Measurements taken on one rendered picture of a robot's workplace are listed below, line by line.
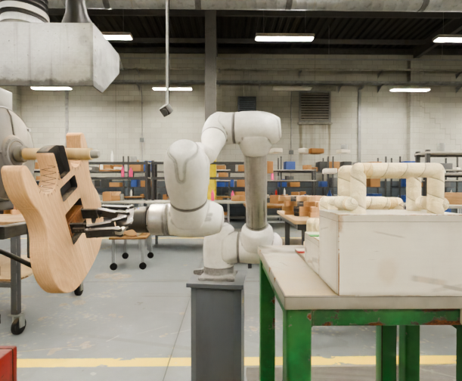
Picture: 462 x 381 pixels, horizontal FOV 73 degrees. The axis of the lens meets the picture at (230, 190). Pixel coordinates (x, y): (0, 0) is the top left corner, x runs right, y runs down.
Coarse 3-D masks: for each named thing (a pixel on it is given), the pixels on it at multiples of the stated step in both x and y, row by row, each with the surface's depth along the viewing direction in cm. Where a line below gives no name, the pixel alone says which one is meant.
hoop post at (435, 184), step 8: (432, 176) 67; (440, 176) 67; (432, 184) 67; (440, 184) 67; (432, 192) 67; (440, 192) 67; (432, 200) 67; (440, 200) 67; (432, 208) 67; (440, 208) 67
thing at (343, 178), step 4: (340, 172) 76; (344, 172) 75; (340, 176) 76; (344, 176) 75; (348, 176) 75; (340, 180) 76; (344, 180) 75; (348, 180) 75; (340, 184) 76; (344, 184) 75; (348, 184) 75; (340, 188) 76; (344, 188) 75; (348, 188) 75; (340, 192) 76; (344, 192) 75; (348, 192) 75; (344, 196) 75; (348, 196) 75
